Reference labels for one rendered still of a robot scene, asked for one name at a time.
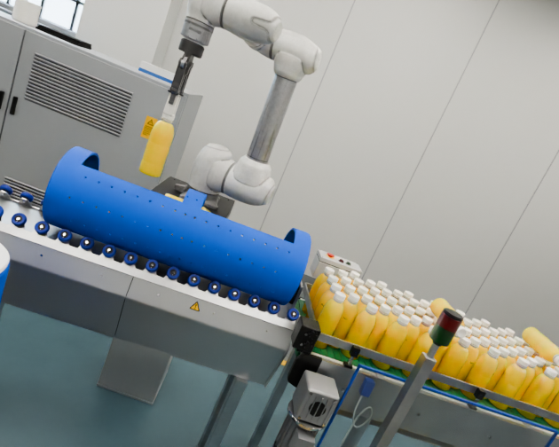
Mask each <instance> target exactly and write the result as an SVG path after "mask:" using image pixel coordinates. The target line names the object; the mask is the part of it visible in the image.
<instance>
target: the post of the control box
mask: <svg viewBox="0 0 559 447"><path fill-rule="evenodd" d="M295 358H296V356H295V348H293V349H292V351H291V353H290V355H289V358H288V360H287V362H286V364H285V366H284V368H283V370H282V373H281V375H280V377H279V379H278V381H277V383H276V386H275V388H274V390H273V391H272V394H271V396H270V398H269V401H268V403H267V405H266V406H265V408H264V411H263V414H262V416H261V418H260V420H259V421H258V423H257V425H256V429H255V431H254V433H253V435H252V436H251V438H250V440H249V443H248V447H257V446H258V444H259V443H260V441H261V439H262V437H263V435H264V431H265V429H266V428H267V426H268V424H269V422H270V420H271V418H272V415H273V413H274V411H275V409H276V407H277V405H278V403H279V401H280V399H281V397H282V394H283V392H284V390H285V388H286V386H287V384H288V381H287V375H288V373H289V370H290V368H291V366H292V364H293V363H294V361H295Z"/></svg>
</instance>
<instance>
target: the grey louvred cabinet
mask: <svg viewBox="0 0 559 447"><path fill-rule="evenodd" d="M170 87H171V85H170V84H167V83H165V82H162V81H159V80H157V79H154V78H153V77H151V76H148V75H146V74H142V73H139V71H138V68H136V67H133V66H131V65H129V64H126V63H124V62H121V61H120V60H118V59H114V58H111V57H109V56H107V55H105V54H103V53H101V52H98V51H94V50H93V49H91V50H89V49H86V48H83V47H80V46H77V45H74V44H72V43H69V42H67V41H64V40H62V39H60V38H58V37H56V36H53V35H50V34H47V33H45V32H43V31H41V30H39V29H37V28H35V27H31V26H29V25H26V24H24V23H21V22H19V21H17V20H14V19H13V18H12V16H11V15H10V14H7V13H5V12H1V11H0V186H1V185H2V184H6V185H9V186H10V187H11V188H12V189H13V193H12V194H11V195H10V196H11V198H12V199H14V200H18V201H20V199H21V197H20V195H21V193H22V192H28V193H30V194H32V195H33V197H34V199H33V201H32V202H30V203H31V205H32V206H34V207H37V208H40V207H41V206H42V205H41V201H42V200H43V198H44V195H45V191H46V188H47V185H48V183H49V181H50V178H51V175H52V173H53V171H54V169H55V168H56V166H57V165H58V163H59V161H60V160H61V158H62V157H63V156H64V155H65V153H66V152H67V151H69V150H70V149H71V148H73V147H76V146H80V147H82V148H84V149H87V150H90V151H92V152H94V153H97V154H98V156H99V171H100V172H103V173H105V174H108V175H110V176H114V177H117V178H120V179H121V180H124V181H127V182H129V183H132V184H135V185H138V186H141V187H143V188H146V189H148V190H150V191H151V190H152V189H153V188H154V187H155V186H157V185H158V184H160V183H161V182H163V181H164V180H166V179H167V178H168V177H170V176H172V177H175V176H176V173H177V169H178V166H179V163H180V161H181V159H182V156H183V153H184V150H185V146H186V143H187V141H188V138H189V136H190V133H191V130H192V127H193V123H194V121H195V118H196V115H197V113H198V110H199V107H200V104H201V101H202V98H203V96H202V95H201V94H199V93H196V92H194V91H191V90H188V89H186V88H185V90H184V93H183V95H184V96H183V97H181V99H180V101H179V104H178V107H177V111H176V114H175V119H174V121H173V123H171V124H172V125H173V127H174V137H173V140H172V143H171V146H170V148H169V153H168V156H167V159H166V161H165V164H164V166H163V169H162V172H161V176H159V177H153V176H148V175H146V174H143V173H142V172H140V171H139V166H140V163H141V161H142V159H143V155H144V152H145V149H146V145H147V142H148V140H149V137H150V134H151V130H152V128H153V126H154V124H155V123H156V122H158V121H161V117H162V113H163V110H164V107H165V105H166V102H167V99H168V96H169V92H168V90H169V89H170Z"/></svg>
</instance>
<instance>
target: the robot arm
mask: <svg viewBox="0 0 559 447"><path fill-rule="evenodd" d="M215 27H219V28H222V29H225V30H227V31H229V32H230V33H232V34H233V35H236V36H237V37H239V38H240V39H242V40H244V42H245V43H246V44H247V45H248V46H249V47H250V48H251V49H253V50H255V51H258V52H259V53H260V54H262V55H264V56H265V57H266V58H268V59H271V60H273V61H274V67H273V71H274V73H275V75H274V77H273V80H272V85H271V88H270V90H269V92H268V95H267V98H266V100H265V103H264V108H263V111H262V113H261V115H260V118H259V121H258V124H257V126H256V131H255V134H254V136H253V138H252V141H251V144H250V147H249V149H248V154H246V155H244V156H242V157H241V158H240V160H239V161H238V162H237V163H236V162H235V161H233V160H232V154H231V152H230V151H229V150H228V148H227V147H225V146H223V145H218V144H212V143H210V144H208V145H206V146H205V147H203V148H202V149H201V151H200V152H199V154H198V156H197V157H196V160H195V162H194V164H193V168H192V171H191V175H190V178H189V182H188V184H186V185H183V184H176V185H175V187H174V189H176V190H178V191H180V192H182V193H181V194H180V196H179V198H181V199H184V198H185V196H186V194H187V192H188V190H189V189H193V190H195V191H197V192H201V193H204V194H207V198H206V200H205V203H204V206H205V207H208V208H212V209H215V210H217V209H218V206H217V203H218V202H219V200H220V198H219V197H218V195H219V193H220V192H221V193H224V194H226V195H227V196H229V197H231V198H233V199H235V200H237V201H240V202H242V203H245V204H249V205H252V206H262V205H266V204H268V203H269V201H270V200H271V198H272V196H273V194H274V193H275V183H274V180H273V179H272V178H271V170H272V169H271V166H270V164H269V162H268V160H269V158H270V156H271V153H272V148H273V147H274V144H275V141H276V138H277V136H278V134H279V131H280V127H281V124H282V122H283V119H284V117H285V115H286V112H287V109H288V106H289V103H290V100H291V98H292V96H293V93H294V90H295V86H296V83H297V82H300V81H301V80H302V79H303V77H304V76H305V75H311V74H313V73H314V72H315V71H317V69H318V68H319V64H320V61H321V57H322V52H321V49H320V48H319V47H318V46H317V45H316V44H315V43H314V42H313V41H311V40H310V39H308V38H307V37H306V36H303V35H300V34H298V33H296V32H294V31H291V30H286V29H284V28H282V22H281V18H280V16H279V15H278V13H276V12H275V11H274V10H273V9H272V8H270V7H268V6H266V5H264V4H261V3H259V2H257V1H255V0H189V1H188V5H187V14H186V17H185V22H184V25H183V28H182V31H181V33H180V34H181V35H182V36H183V37H184V38H181V41H180V44H179V46H178V49H179V50H181V51H183V52H184V55H183V57H182V58H180V59H179V61H178V65H177V70H176V72H175V75H174V78H173V82H172V84H171V87H170V89H169V90H168V92H169V96H168V99H167V102H166V105H165V107H164V110H163V113H164V114H166V115H168V116H170V117H171V116H172V115H173V114H174V115H175V114H176V111H177V107H178V104H179V101H180V99H181V97H183V96H184V95H183V93H184V90H185V86H186V83H187V80H188V78H189V75H190V73H191V71H192V68H193V64H194V63H193V58H194V57H195V58H198V59H201V57H202V54H203V52H204V47H203V45H204V46H209V41H210V38H211V36H212V34H213V32H214V28H215Z"/></svg>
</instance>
